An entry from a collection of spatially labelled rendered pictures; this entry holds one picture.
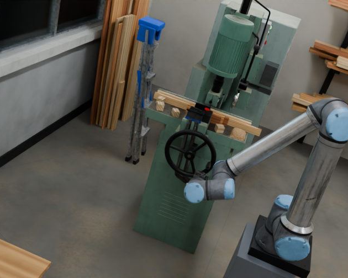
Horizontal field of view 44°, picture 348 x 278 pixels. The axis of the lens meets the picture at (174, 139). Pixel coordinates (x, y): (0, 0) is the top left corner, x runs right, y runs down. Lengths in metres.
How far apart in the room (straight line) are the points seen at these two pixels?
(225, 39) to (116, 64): 1.63
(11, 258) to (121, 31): 2.29
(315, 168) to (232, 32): 0.90
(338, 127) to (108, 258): 1.63
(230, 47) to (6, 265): 1.52
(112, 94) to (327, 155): 2.48
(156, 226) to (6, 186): 1.07
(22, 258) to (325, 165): 1.31
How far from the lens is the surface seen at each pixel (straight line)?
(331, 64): 4.31
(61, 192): 3.20
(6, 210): 3.02
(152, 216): 2.89
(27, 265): 1.98
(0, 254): 2.02
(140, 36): 3.28
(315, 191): 1.91
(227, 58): 2.42
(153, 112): 2.53
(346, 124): 1.78
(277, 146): 1.95
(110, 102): 3.96
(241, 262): 2.27
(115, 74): 3.85
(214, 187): 1.90
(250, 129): 2.62
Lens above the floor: 1.98
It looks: 28 degrees down
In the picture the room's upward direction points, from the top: 17 degrees clockwise
